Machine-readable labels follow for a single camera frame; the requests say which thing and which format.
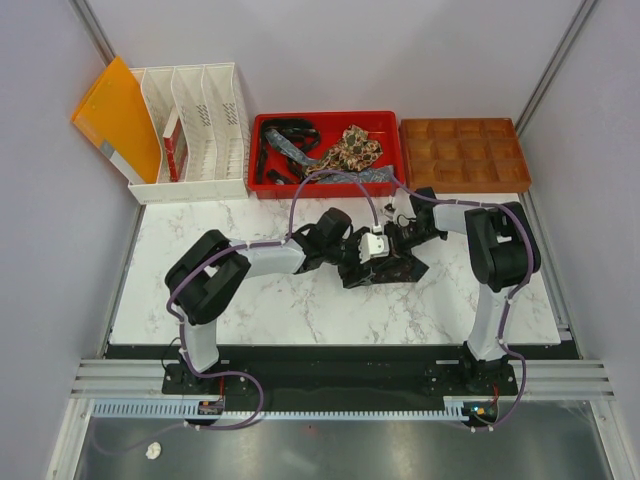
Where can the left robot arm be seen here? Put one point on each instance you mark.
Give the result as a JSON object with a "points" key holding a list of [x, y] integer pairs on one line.
{"points": [[204, 281]]}

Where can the floral beige green tie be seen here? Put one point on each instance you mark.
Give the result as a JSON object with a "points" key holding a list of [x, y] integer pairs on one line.
{"points": [[354, 152]]}

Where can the light blue paisley tie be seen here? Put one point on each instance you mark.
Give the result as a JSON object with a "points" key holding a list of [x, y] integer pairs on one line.
{"points": [[370, 175]]}

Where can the grey cable duct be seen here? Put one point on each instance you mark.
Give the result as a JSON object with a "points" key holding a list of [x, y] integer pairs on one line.
{"points": [[199, 410]]}

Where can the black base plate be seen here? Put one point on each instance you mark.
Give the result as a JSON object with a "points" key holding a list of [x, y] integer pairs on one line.
{"points": [[288, 371]]}

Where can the aluminium frame rail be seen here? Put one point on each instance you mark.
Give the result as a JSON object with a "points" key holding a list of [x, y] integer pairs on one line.
{"points": [[546, 380]]}

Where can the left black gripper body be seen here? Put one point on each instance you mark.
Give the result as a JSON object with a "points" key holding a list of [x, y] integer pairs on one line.
{"points": [[349, 261]]}

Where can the black dark tie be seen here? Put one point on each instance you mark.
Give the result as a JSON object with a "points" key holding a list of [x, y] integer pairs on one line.
{"points": [[293, 138]]}

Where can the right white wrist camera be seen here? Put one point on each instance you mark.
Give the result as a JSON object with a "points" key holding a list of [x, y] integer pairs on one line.
{"points": [[389, 210]]}

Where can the brown blue patterned tie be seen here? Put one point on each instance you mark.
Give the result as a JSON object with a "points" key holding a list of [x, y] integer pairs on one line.
{"points": [[402, 268]]}

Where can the orange compartment tray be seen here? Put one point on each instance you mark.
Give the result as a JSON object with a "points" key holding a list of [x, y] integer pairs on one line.
{"points": [[464, 155]]}

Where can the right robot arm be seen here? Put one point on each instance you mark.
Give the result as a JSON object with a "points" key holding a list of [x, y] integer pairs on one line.
{"points": [[503, 256]]}

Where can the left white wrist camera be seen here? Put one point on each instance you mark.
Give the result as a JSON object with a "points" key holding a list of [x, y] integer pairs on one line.
{"points": [[372, 246]]}

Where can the white crumpled paper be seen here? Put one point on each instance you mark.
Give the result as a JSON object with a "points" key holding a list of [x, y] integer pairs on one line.
{"points": [[153, 451]]}

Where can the white file organizer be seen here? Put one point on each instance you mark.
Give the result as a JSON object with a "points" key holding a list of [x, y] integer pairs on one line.
{"points": [[209, 101]]}

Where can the orange folder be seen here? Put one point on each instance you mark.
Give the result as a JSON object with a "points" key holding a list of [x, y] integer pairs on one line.
{"points": [[113, 117]]}

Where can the red plastic tray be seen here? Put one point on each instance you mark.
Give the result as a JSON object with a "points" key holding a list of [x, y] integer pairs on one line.
{"points": [[382, 126]]}

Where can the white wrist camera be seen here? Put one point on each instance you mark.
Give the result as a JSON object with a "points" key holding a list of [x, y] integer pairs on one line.
{"points": [[389, 210], [372, 246]]}

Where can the red book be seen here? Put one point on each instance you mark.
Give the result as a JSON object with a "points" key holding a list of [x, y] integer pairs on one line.
{"points": [[175, 145]]}

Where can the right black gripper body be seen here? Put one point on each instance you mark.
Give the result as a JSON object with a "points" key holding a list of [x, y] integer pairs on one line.
{"points": [[403, 239]]}

